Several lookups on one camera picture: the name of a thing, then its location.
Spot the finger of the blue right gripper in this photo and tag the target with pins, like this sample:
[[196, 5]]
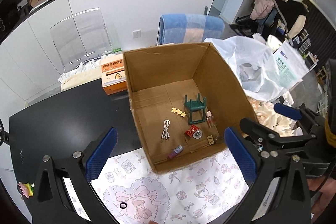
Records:
[[287, 111]]

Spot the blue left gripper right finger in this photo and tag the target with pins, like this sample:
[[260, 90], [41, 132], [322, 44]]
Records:
[[242, 151]]

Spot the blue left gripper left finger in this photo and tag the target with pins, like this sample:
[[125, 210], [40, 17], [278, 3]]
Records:
[[98, 152]]

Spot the gold binder clips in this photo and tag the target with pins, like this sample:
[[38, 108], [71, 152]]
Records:
[[210, 140]]

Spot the round grey badge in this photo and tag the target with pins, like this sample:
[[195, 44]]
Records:
[[197, 134]]

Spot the pink clear toner bottle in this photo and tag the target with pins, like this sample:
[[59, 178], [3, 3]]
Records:
[[211, 121]]

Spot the red candy wrapper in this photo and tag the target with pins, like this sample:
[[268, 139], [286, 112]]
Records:
[[191, 130]]

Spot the purple blue small tube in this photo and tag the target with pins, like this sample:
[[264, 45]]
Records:
[[176, 151]]

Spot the green miniature stool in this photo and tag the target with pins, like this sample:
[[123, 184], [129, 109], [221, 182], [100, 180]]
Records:
[[198, 107]]

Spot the gold star hair clip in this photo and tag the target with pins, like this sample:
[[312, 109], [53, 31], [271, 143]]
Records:
[[178, 112]]

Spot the cream artificial roses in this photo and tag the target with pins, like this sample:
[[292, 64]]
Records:
[[266, 116]]

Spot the patterned white table mat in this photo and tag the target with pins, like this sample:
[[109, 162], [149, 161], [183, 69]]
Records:
[[197, 193]]

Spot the white plastic bag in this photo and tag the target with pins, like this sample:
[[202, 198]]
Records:
[[253, 64]]

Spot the cartoon boy figurine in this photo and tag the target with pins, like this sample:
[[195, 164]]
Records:
[[26, 189]]

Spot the orange tissue box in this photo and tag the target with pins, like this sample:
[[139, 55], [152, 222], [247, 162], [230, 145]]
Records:
[[113, 77]]

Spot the large cardboard box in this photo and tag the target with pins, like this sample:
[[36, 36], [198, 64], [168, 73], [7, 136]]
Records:
[[158, 79]]

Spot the pink jacket pile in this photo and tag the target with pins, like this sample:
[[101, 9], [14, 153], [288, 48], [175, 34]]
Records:
[[262, 8]]

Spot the transparent acrylic chair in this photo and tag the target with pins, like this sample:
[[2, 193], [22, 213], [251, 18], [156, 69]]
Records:
[[81, 38]]

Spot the blue checkered blanket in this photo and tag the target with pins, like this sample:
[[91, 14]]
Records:
[[188, 28]]

